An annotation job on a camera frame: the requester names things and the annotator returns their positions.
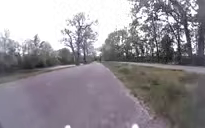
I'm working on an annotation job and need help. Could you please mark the row of tall trees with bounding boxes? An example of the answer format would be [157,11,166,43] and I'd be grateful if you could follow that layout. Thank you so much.
[100,0,205,67]

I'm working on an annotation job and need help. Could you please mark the purplish grey asphalt path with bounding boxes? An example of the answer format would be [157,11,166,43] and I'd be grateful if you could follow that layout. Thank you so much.
[0,61,171,128]

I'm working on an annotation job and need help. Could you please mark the dark verge strip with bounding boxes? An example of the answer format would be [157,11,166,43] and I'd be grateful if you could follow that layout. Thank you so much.
[0,63,78,88]

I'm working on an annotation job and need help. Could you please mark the row of bushes and trees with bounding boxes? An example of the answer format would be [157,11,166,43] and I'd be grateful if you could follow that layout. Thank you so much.
[0,29,75,75]

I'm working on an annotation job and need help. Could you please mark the grass verge strip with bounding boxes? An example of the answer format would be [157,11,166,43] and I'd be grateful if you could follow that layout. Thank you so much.
[101,60,205,128]

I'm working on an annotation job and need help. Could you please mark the bare tall tree cluster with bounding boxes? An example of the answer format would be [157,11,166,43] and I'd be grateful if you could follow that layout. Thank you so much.
[60,12,100,65]

